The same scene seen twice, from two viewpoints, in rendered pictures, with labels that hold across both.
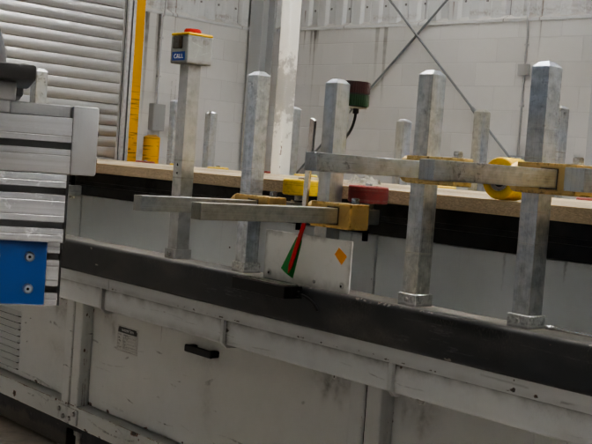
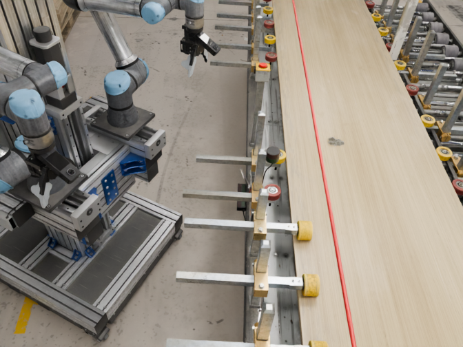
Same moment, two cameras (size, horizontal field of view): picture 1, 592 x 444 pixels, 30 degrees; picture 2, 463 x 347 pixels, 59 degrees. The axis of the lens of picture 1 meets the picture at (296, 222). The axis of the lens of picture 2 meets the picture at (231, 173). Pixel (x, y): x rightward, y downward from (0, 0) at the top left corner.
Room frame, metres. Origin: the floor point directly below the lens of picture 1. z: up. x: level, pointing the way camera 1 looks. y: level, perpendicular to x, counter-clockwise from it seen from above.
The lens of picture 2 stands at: (1.08, -0.81, 2.28)
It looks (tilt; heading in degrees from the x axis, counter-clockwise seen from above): 45 degrees down; 40
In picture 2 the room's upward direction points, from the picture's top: 4 degrees clockwise
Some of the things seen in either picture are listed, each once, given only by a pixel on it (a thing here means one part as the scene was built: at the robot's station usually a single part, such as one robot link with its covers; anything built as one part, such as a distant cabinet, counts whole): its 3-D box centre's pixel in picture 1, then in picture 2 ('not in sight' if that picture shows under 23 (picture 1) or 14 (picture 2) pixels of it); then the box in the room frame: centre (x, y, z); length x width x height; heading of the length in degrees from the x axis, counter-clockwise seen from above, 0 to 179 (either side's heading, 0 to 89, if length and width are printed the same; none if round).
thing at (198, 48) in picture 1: (191, 50); (262, 73); (2.57, 0.27, 1.18); 0.07 x 0.07 x 0.08; 41
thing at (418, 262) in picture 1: (422, 203); (258, 228); (1.99, -0.23, 0.89); 0.03 x 0.03 x 0.48; 41
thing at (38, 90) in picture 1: (34, 153); (255, 49); (3.13, 0.75, 0.92); 0.03 x 0.03 x 0.48; 41
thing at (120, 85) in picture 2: not in sight; (118, 88); (1.95, 0.61, 1.21); 0.13 x 0.12 x 0.14; 23
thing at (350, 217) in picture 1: (336, 215); (257, 195); (2.17, -0.08, 0.85); 0.13 x 0.06 x 0.05; 41
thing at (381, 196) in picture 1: (366, 212); (271, 197); (2.20, -0.14, 0.85); 0.08 x 0.08 x 0.11
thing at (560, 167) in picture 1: (549, 179); (260, 277); (1.79, -0.40, 0.95); 0.13 x 0.06 x 0.05; 41
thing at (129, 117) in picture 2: not in sight; (121, 109); (1.94, 0.61, 1.09); 0.15 x 0.15 x 0.10
